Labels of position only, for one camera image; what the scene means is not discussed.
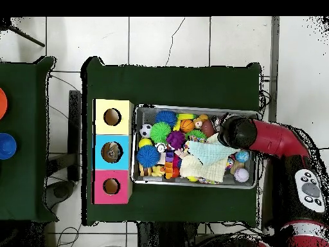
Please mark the cream knitted cloth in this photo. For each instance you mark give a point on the cream knitted cloth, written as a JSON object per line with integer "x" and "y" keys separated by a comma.
{"x": 200, "y": 169}

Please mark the mint knitted cloth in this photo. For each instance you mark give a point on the mint knitted cloth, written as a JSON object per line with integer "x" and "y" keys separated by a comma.
{"x": 210, "y": 153}

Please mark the crushed red silver can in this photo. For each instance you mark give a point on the crushed red silver can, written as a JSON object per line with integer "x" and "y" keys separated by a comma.
{"x": 218, "y": 123}

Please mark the clear plastic bottle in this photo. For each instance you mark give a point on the clear plastic bottle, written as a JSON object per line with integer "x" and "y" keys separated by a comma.
{"x": 111, "y": 153}

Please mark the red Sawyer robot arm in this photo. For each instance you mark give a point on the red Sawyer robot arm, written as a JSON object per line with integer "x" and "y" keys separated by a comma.
{"x": 272, "y": 136}

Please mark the wooden box with three holes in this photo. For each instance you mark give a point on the wooden box with three holes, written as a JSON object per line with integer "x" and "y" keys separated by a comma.
{"x": 123, "y": 154}

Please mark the green koosh ball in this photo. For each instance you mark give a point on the green koosh ball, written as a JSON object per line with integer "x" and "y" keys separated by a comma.
{"x": 160, "y": 132}

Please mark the purple spiky toy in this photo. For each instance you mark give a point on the purple spiky toy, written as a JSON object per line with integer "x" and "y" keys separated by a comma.
{"x": 176, "y": 140}

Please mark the small blue koosh ball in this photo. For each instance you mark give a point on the small blue koosh ball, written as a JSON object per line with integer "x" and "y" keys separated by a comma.
{"x": 166, "y": 118}

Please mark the black and white soccer ball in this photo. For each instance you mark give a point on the black and white soccer ball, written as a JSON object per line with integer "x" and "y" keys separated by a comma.
{"x": 145, "y": 130}

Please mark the orange basketball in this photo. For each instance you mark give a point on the orange basketball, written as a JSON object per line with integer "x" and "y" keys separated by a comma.
{"x": 187, "y": 125}

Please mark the large blue koosh ball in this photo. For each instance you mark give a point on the large blue koosh ball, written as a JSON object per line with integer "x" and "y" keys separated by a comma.
{"x": 148, "y": 156}

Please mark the white baseball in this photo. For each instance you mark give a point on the white baseball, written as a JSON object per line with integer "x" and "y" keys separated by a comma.
{"x": 241, "y": 175}

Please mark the black upright panel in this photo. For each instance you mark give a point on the black upright panel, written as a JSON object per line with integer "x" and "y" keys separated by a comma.
{"x": 74, "y": 128}

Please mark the dark green side tablecloth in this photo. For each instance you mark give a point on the dark green side tablecloth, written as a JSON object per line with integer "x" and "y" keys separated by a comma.
{"x": 25, "y": 180}

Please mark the blue bowl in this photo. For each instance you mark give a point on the blue bowl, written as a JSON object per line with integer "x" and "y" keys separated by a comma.
{"x": 7, "y": 146}

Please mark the orange bowl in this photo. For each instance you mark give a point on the orange bowl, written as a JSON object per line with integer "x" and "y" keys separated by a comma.
{"x": 2, "y": 103}

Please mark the black tripod leg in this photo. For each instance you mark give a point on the black tripod leg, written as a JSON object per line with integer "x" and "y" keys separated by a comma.
{"x": 28, "y": 37}

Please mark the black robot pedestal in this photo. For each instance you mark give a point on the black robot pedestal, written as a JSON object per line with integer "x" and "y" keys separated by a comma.
{"x": 159, "y": 236}

